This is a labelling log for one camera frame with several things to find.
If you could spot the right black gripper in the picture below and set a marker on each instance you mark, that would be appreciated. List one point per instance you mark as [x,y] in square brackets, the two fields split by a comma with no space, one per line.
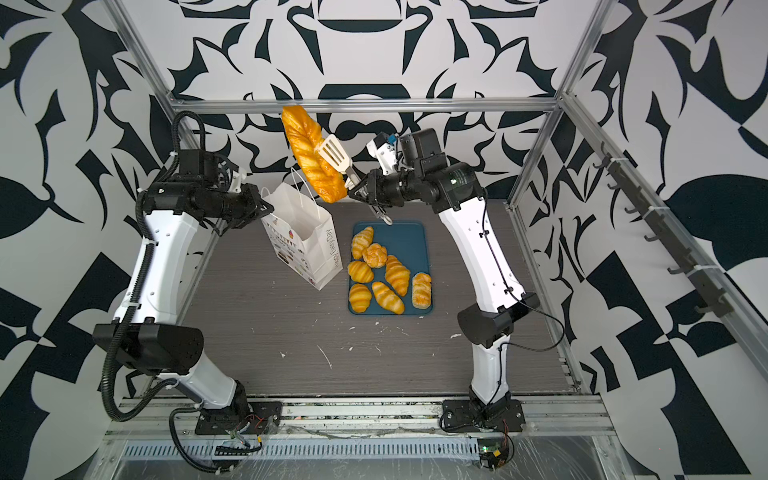
[375,182]

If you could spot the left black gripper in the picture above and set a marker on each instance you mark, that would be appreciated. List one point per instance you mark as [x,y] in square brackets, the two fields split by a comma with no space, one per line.
[254,206]

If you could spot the long braided fake bread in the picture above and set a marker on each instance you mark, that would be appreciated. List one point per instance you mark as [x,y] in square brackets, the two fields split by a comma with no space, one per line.
[304,135]

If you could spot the white paper gift bag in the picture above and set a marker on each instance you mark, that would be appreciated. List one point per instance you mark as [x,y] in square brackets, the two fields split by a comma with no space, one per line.
[302,233]

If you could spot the round knotted fake bread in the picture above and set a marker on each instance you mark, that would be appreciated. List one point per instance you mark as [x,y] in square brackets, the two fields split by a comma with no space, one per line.
[375,256]

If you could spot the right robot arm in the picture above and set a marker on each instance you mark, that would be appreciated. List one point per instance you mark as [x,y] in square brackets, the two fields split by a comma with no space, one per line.
[413,167]

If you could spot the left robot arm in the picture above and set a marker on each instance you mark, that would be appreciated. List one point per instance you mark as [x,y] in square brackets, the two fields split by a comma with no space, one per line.
[146,333]

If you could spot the fake croissant top left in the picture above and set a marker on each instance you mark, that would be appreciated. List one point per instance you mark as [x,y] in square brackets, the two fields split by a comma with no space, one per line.
[361,241]

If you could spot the fake croissant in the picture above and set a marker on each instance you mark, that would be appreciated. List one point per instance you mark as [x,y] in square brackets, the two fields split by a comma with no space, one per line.
[359,298]
[360,272]
[397,275]
[387,299]
[361,241]

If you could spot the fake croissant middle left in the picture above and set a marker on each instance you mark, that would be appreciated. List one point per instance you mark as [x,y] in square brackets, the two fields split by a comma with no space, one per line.
[360,272]

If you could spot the fake croissant bottom left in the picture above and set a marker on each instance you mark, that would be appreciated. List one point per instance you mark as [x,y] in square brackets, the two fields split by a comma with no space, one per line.
[359,298]

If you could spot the fake croissant bottom centre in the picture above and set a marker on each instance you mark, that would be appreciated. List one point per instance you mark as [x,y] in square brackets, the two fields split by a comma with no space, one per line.
[387,299]

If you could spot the flaky fake pastry right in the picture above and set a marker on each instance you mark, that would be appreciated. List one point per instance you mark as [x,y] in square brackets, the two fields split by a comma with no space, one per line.
[421,291]

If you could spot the teal plastic tray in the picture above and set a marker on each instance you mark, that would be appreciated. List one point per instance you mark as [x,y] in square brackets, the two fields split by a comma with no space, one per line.
[405,240]

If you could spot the small electronics board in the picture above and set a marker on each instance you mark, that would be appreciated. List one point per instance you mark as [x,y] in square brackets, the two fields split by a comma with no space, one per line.
[493,456]

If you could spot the black hook rack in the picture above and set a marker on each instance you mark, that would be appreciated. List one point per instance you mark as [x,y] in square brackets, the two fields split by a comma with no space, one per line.
[668,231]

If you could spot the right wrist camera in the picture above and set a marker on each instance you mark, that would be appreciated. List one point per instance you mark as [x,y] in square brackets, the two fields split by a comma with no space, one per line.
[383,149]

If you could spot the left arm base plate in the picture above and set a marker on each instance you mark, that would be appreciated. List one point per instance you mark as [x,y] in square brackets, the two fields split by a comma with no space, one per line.
[257,418]

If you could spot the aluminium cage frame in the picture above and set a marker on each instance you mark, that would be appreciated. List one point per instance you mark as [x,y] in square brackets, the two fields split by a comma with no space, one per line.
[744,323]

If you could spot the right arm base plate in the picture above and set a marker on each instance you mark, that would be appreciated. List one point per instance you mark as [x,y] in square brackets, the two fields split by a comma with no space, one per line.
[467,416]

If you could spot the aluminium front rail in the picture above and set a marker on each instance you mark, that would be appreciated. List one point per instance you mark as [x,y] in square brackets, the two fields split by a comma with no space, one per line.
[342,417]

